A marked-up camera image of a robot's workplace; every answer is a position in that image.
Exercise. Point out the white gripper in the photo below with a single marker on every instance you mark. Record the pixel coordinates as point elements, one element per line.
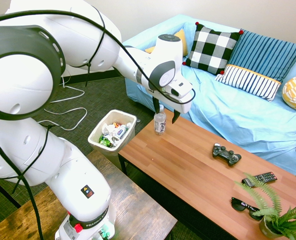
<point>184,103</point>

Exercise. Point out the clear plastic water bottle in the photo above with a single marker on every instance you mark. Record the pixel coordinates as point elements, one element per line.
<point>159,125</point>

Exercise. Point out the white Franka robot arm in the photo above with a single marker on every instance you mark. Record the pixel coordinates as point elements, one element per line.
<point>70,175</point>

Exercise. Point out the white trash bin with liner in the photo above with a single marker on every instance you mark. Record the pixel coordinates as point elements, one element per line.
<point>124,115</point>

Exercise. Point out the orange wrapper trash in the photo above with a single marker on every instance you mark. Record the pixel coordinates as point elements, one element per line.
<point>116,124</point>

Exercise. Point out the crumpled white paper trash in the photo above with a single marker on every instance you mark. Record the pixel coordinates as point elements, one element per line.
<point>107,129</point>

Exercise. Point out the green wrapper trash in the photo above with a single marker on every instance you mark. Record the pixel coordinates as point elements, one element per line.
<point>104,142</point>

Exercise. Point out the reddish wooden coffee table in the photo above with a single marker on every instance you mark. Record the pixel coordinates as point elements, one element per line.
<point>177,160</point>

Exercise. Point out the light blue covered sofa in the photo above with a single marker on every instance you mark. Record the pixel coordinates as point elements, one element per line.
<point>225,117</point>

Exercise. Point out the black game controller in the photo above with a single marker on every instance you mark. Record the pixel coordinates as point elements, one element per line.
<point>223,153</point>

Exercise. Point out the plain yellow pillow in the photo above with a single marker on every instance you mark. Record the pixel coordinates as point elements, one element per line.
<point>184,40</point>

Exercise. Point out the black white checked pillow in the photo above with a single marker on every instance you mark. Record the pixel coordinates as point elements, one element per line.
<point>210,50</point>

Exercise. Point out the white navy striped pillow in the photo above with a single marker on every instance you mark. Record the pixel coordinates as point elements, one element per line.
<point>250,81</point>

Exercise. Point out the rustic dark wood table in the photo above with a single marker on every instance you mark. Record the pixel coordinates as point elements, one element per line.
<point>142,215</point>

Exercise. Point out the blue striped large pillow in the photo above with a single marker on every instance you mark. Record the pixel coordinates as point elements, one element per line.
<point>262,55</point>

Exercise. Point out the black sunglasses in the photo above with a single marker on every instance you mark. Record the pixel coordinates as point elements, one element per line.
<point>238,205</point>

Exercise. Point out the black TV remote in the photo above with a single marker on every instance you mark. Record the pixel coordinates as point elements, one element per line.
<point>265,177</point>

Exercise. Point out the green fern plant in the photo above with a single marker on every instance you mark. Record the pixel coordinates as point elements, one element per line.
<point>267,192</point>

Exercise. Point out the olive plant pot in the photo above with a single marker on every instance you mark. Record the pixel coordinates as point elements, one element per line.
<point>265,228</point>

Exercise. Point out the black stand leg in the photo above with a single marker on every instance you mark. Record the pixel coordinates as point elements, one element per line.
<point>3,191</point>

